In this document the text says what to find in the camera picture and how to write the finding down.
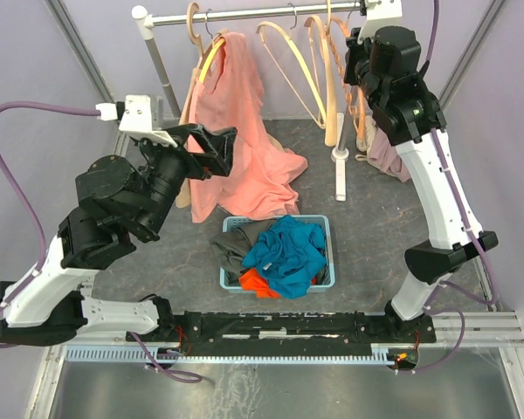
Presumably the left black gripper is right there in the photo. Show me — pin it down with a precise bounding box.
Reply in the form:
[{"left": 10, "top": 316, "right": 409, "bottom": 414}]
[{"left": 137, "top": 122, "right": 238, "bottom": 238}]

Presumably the orange hanger of blue shirt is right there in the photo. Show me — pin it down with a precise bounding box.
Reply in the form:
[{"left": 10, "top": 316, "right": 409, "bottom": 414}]
[{"left": 326, "top": 14, "right": 366, "bottom": 138}]

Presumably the pink t shirt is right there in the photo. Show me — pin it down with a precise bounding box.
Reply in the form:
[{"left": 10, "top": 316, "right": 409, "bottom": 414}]
[{"left": 189, "top": 32, "right": 308, "bottom": 223}]

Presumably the dark grey t shirt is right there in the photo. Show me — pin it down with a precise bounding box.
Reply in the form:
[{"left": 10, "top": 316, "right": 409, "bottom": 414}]
[{"left": 210, "top": 219, "right": 276, "bottom": 279}]

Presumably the yellow hanger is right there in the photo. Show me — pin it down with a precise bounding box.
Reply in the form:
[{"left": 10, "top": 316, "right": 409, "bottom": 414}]
[{"left": 198, "top": 8, "right": 228, "bottom": 84}]

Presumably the blue t shirt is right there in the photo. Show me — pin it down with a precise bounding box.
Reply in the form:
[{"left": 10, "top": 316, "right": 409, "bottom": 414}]
[{"left": 242, "top": 216, "right": 327, "bottom": 275}]

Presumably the orange t shirt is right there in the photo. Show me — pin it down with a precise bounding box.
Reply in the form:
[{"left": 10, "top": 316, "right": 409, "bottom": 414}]
[{"left": 238, "top": 268, "right": 321, "bottom": 299}]

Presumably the beige plastic hanger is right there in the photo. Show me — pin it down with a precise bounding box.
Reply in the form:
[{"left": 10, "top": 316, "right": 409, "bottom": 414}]
[{"left": 304, "top": 15, "right": 338, "bottom": 148}]

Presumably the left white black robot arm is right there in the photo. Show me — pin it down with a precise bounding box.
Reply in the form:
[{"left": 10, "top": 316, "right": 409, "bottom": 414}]
[{"left": 0, "top": 124, "right": 238, "bottom": 347}]

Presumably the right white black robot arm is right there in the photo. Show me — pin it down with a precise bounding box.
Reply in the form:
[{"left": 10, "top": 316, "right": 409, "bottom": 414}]
[{"left": 344, "top": 25, "right": 499, "bottom": 341}]

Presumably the beige t shirt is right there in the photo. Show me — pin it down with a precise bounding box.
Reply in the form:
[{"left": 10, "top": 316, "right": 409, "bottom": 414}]
[{"left": 174, "top": 65, "right": 289, "bottom": 210}]

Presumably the beige hanger of beige shirt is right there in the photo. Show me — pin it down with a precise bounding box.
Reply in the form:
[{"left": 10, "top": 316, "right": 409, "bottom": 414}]
[{"left": 186, "top": 2, "right": 206, "bottom": 58}]

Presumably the cream garment on floor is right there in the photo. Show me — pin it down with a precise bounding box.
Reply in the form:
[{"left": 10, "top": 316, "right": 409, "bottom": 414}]
[{"left": 355, "top": 115, "right": 377, "bottom": 161}]

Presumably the light blue plastic basket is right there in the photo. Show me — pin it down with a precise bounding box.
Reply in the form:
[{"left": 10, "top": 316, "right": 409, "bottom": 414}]
[{"left": 219, "top": 215, "right": 335, "bottom": 294}]

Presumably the mauve clothes pile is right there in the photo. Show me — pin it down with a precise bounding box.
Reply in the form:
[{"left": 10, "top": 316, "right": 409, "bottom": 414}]
[{"left": 366, "top": 126, "right": 411, "bottom": 182}]

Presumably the metal clothes rack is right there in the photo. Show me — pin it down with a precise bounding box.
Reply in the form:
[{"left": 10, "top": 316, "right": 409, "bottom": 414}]
[{"left": 132, "top": 1, "right": 362, "bottom": 202}]

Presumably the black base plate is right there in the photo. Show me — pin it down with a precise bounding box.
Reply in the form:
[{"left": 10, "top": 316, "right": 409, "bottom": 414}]
[{"left": 140, "top": 305, "right": 437, "bottom": 356}]

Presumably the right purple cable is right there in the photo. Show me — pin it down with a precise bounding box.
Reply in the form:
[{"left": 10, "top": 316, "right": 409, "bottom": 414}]
[{"left": 412, "top": 0, "right": 499, "bottom": 374}]

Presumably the purple cable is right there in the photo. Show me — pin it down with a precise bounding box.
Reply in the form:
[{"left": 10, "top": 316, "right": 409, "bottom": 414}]
[
  {"left": 0, "top": 100, "right": 204, "bottom": 384},
  {"left": 412, "top": 0, "right": 499, "bottom": 374}
]

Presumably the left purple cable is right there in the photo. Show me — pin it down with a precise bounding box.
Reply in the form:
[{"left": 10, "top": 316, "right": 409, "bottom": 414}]
[{"left": 0, "top": 100, "right": 204, "bottom": 384}]

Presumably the light blue cable duct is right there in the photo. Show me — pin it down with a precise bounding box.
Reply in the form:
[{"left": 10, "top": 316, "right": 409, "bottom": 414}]
[{"left": 65, "top": 345, "right": 394, "bottom": 367}]

